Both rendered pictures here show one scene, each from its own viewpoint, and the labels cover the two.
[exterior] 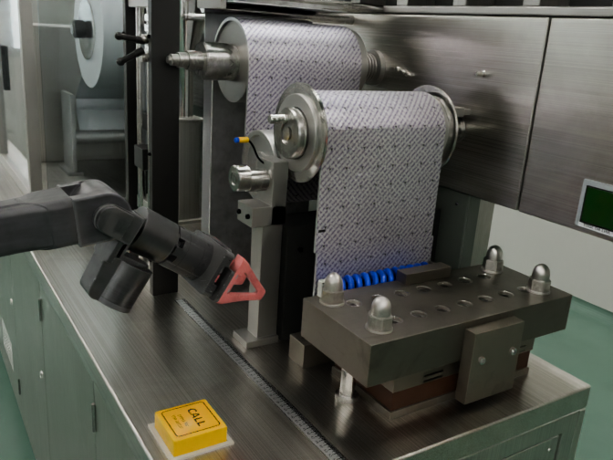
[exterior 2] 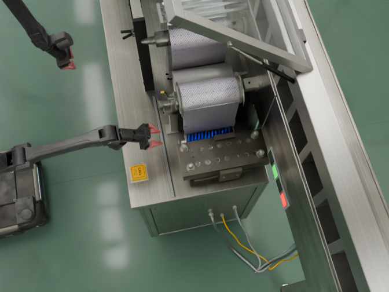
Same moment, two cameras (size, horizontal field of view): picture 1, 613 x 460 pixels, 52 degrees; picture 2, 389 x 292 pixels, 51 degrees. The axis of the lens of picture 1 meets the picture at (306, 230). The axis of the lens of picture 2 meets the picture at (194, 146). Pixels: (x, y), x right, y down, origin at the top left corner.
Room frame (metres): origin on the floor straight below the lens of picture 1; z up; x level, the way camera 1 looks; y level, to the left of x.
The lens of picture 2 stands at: (0.19, -0.31, 2.74)
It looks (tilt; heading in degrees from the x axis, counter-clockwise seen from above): 68 degrees down; 19
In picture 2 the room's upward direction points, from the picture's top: 3 degrees clockwise
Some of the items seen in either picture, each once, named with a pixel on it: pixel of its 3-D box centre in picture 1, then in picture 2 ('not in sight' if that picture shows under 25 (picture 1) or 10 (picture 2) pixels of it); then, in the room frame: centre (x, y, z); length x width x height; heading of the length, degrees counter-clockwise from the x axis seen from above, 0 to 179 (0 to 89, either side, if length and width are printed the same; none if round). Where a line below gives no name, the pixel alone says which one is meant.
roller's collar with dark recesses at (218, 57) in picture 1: (216, 61); (162, 38); (1.14, 0.18, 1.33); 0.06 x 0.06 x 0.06; 33
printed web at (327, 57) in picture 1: (314, 171); (200, 79); (1.12, -0.01, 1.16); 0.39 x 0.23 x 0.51; 33
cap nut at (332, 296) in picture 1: (333, 287); (184, 146); (0.83, -0.04, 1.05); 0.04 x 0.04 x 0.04
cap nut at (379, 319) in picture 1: (380, 312); (190, 165); (0.75, -0.10, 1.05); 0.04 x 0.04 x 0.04
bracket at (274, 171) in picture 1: (258, 254); (170, 115); (0.95, 0.07, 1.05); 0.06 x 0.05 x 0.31; 123
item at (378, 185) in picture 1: (381, 187); (210, 116); (0.96, -0.11, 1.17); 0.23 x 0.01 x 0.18; 123
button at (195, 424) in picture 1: (190, 426); (138, 172); (0.68, 0.13, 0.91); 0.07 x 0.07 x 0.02; 33
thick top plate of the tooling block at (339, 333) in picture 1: (441, 314); (222, 154); (0.88, -0.21, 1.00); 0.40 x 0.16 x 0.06; 123
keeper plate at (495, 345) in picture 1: (491, 360); (230, 175); (0.81, -0.28, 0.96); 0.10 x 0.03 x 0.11; 123
